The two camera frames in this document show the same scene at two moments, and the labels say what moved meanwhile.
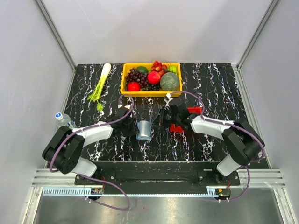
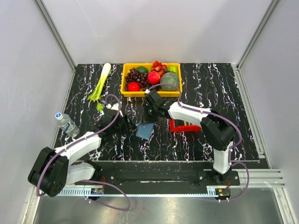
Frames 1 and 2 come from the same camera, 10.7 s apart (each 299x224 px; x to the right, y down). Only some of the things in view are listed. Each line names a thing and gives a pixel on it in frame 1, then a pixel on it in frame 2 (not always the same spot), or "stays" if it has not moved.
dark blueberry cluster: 152,87 stays
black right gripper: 157,122 -> 147,106
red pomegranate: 153,77 stays
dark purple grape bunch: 133,75 stays
